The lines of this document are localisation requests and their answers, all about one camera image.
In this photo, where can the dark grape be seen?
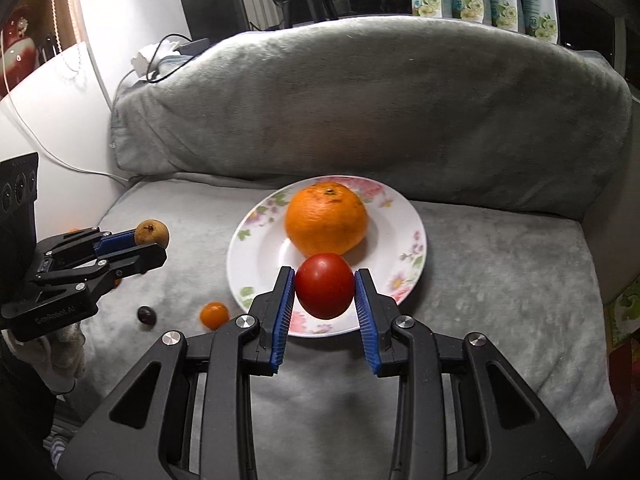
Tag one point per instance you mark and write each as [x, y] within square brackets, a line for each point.
[147, 316]

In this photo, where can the white floral plate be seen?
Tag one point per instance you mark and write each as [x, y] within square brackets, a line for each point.
[260, 255]

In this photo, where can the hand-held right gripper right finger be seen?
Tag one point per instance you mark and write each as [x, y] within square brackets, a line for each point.
[367, 320]

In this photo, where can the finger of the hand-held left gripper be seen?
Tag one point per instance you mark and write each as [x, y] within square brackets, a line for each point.
[145, 260]
[115, 242]

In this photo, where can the floral patterned box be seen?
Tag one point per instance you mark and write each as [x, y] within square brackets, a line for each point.
[625, 325]

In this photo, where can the small orange cherry tomato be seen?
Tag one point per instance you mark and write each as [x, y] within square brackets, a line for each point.
[215, 316]

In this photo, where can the white window frame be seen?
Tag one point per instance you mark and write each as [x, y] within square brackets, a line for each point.
[620, 45]

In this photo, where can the white crumpled tissue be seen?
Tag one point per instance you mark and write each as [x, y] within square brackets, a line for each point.
[145, 57]

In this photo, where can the red ornament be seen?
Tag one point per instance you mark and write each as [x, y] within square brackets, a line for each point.
[17, 50]

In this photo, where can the red tomato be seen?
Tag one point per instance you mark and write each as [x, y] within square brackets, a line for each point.
[324, 285]

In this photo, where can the person's left hand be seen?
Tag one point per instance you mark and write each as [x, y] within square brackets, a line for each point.
[67, 355]

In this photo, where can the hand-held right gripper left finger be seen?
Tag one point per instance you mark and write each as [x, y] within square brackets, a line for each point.
[282, 320]

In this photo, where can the grey fleece cushion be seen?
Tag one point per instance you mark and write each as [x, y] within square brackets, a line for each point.
[375, 110]

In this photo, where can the small brown fruit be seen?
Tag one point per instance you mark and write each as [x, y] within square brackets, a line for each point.
[150, 231]

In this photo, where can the black power adapter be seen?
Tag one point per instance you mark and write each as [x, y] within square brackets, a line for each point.
[195, 47]

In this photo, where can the orange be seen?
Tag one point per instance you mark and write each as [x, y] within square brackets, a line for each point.
[325, 220]

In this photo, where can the grey fleece blanket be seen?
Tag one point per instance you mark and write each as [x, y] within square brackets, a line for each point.
[500, 310]

